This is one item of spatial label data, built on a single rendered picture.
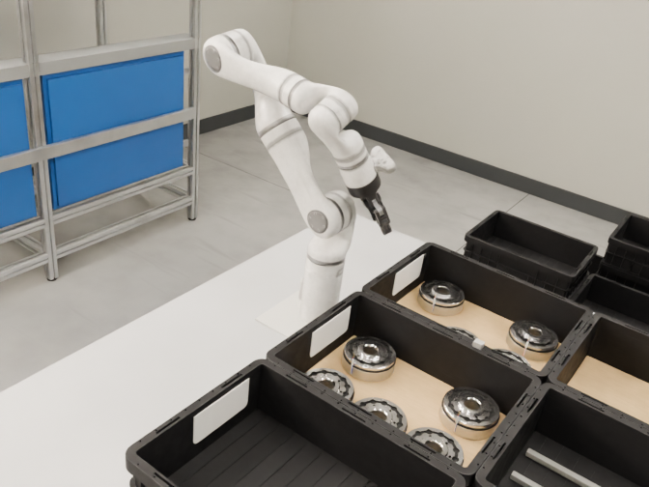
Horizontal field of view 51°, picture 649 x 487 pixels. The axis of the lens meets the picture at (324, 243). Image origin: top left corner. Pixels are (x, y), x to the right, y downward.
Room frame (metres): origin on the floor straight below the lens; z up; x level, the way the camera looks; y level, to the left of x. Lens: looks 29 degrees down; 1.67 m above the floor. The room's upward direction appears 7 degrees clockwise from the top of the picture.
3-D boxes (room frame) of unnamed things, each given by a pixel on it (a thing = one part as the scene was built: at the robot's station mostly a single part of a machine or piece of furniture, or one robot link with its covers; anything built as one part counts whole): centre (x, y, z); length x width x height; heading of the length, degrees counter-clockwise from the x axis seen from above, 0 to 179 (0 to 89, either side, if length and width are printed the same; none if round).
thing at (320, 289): (1.39, -0.01, 0.79); 0.09 x 0.09 x 0.17; 46
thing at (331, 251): (1.38, -0.01, 0.95); 0.09 x 0.09 x 0.17; 60
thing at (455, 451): (0.82, -0.22, 0.86); 0.10 x 0.10 x 0.01
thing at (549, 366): (1.19, -0.33, 0.92); 0.40 x 0.30 x 0.02; 57
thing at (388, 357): (1.06, -0.11, 0.86); 0.10 x 0.10 x 0.01
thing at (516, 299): (1.19, -0.33, 0.87); 0.40 x 0.30 x 0.11; 57
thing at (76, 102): (2.75, 0.93, 0.60); 0.72 x 0.03 x 0.56; 148
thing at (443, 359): (0.94, -0.17, 0.87); 0.40 x 0.30 x 0.11; 57
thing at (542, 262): (2.17, -0.73, 0.37); 0.40 x 0.30 x 0.45; 58
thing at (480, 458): (0.94, -0.17, 0.92); 0.40 x 0.30 x 0.02; 57
